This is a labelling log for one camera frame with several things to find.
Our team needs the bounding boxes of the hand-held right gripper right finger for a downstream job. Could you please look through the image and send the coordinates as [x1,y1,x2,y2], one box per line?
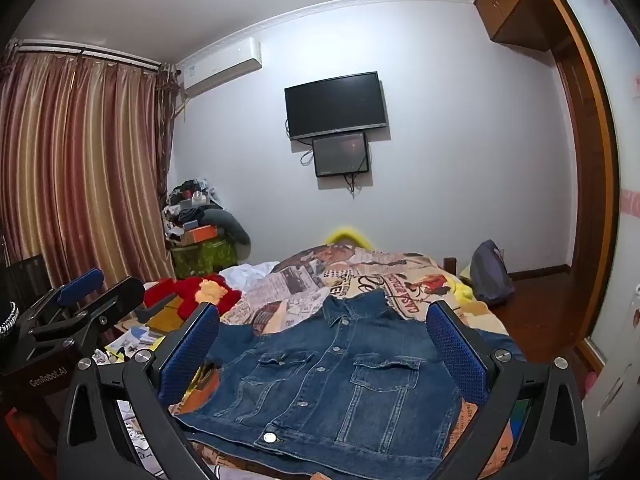
[426,300,590,480]

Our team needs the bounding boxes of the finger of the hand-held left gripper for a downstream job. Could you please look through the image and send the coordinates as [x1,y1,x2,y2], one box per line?
[31,276,146,347]
[20,268,105,333]

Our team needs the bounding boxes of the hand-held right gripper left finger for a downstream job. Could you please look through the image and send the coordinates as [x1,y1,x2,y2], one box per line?
[56,301,221,480]

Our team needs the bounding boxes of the blue denim jeans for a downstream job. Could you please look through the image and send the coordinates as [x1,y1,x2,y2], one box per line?
[170,290,526,480]

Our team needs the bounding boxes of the person's left forearm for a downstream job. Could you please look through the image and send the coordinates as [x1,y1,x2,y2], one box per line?
[2,405,60,467]

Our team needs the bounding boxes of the grey box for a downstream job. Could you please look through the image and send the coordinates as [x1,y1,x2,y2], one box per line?
[135,305,169,325]

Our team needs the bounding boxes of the cardboard box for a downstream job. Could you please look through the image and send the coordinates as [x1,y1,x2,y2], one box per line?
[146,295,189,334]

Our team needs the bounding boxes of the scattered papers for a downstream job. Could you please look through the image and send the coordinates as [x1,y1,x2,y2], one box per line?
[104,324,167,367]

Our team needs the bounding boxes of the dark slatted rack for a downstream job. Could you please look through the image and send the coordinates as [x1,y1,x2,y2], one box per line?
[0,254,52,322]

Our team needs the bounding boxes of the red plush toy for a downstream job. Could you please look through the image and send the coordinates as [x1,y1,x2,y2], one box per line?
[145,273,244,322]

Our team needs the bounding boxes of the grey backpack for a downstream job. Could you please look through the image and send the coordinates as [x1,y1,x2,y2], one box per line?
[469,240,516,307]

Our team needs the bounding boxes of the green patterned box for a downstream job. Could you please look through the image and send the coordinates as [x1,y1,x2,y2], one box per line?
[170,240,237,279]

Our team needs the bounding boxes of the white cloth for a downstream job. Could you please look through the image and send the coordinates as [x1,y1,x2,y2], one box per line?
[220,261,279,294]

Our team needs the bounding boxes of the orange shoebox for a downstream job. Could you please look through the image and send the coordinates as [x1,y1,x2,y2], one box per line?
[180,226,219,247]

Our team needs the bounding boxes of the pile of clutter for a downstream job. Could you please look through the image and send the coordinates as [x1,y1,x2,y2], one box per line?
[162,177,226,235]

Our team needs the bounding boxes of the striped brown curtain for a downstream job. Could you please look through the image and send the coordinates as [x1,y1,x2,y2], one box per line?
[0,52,178,321]

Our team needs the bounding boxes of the newspaper printed blanket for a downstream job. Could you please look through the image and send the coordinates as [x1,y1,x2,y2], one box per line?
[100,242,526,480]

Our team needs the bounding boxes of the yellow fuzzy cushion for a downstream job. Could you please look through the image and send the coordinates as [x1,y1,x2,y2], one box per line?
[325,227,374,252]

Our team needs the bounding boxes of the wooden door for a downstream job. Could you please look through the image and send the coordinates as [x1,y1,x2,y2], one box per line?
[542,0,621,376]

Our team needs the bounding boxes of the white air conditioner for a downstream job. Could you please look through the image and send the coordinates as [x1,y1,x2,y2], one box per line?
[176,36,263,98]

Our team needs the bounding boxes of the white curtain rail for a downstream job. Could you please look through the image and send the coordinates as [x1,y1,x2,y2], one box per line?
[7,40,173,75]

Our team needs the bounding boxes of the small black wall monitor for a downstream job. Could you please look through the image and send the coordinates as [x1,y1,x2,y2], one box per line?
[312,132,371,178]

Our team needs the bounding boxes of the black television cable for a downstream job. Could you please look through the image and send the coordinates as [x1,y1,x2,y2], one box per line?
[286,119,315,167]

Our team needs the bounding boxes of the black wall television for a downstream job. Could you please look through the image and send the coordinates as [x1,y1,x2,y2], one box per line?
[284,71,390,142]

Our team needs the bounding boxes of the wooden wall cabinet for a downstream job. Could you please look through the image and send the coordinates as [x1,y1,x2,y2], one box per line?
[474,0,557,52]

